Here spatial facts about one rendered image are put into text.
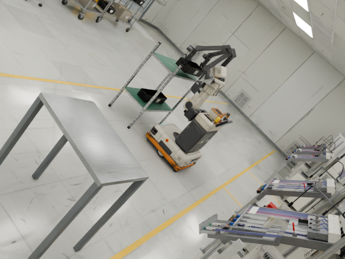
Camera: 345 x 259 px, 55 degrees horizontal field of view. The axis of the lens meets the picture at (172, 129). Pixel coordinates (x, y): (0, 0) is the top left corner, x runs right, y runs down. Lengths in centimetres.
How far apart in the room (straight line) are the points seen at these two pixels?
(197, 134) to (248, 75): 758
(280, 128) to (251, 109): 110
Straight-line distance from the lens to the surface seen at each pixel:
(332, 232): 269
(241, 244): 240
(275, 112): 1142
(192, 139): 427
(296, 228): 289
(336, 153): 724
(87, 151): 192
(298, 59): 1149
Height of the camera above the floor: 178
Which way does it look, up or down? 19 degrees down
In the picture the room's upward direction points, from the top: 42 degrees clockwise
